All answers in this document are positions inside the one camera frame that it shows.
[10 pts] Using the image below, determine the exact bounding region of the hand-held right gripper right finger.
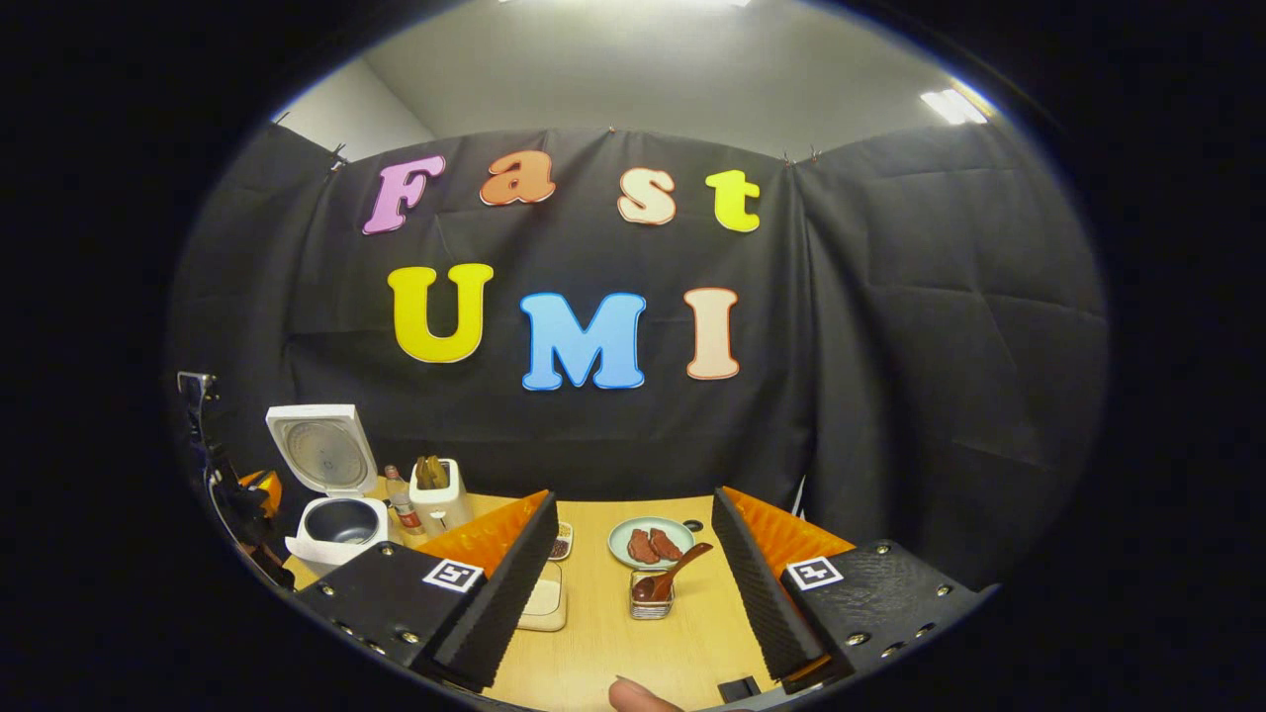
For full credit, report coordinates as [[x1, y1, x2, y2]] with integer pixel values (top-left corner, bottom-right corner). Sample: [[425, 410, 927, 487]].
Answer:
[[712, 486, 999, 695]]

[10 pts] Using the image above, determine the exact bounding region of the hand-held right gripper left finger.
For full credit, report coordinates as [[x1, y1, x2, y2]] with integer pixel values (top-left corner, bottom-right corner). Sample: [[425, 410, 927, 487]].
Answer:
[[295, 490, 561, 694]]

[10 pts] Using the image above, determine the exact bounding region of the clear box of white rice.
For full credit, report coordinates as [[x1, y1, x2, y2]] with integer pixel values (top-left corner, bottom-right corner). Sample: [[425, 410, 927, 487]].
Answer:
[[516, 562, 569, 633]]

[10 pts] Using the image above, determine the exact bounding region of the white rice cooker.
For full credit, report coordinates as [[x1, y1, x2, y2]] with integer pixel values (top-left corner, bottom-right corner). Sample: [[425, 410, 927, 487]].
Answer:
[[265, 403, 390, 568]]

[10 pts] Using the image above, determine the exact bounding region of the brown wooden spoon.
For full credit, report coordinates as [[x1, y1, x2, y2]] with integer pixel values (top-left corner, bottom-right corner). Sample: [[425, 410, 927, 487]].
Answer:
[[633, 542, 714, 603]]

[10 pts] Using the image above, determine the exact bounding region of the clear wire chopstick holder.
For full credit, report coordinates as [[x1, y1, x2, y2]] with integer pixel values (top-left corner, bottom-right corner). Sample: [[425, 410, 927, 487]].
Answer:
[[630, 569, 676, 621]]

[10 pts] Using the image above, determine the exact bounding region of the pale green plate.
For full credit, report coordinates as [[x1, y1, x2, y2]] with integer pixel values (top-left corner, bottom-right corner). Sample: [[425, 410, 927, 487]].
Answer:
[[607, 516, 697, 572]]

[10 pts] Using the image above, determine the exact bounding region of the white toaster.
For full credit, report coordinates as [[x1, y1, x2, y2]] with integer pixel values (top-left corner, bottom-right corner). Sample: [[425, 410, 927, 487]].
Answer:
[[408, 458, 475, 536]]

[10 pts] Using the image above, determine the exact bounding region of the plastic bottle with red label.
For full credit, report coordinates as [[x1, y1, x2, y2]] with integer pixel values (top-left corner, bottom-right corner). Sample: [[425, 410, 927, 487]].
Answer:
[[384, 465, 425, 536]]

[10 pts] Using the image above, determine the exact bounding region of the black backdrop cloth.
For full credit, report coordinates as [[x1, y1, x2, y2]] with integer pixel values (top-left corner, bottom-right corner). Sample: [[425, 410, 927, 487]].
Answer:
[[168, 121, 1109, 594]]

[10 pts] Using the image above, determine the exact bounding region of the ceiling light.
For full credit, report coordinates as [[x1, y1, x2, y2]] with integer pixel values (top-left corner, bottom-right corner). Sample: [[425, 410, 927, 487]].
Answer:
[[919, 88, 991, 127], [499, 0, 750, 10]]

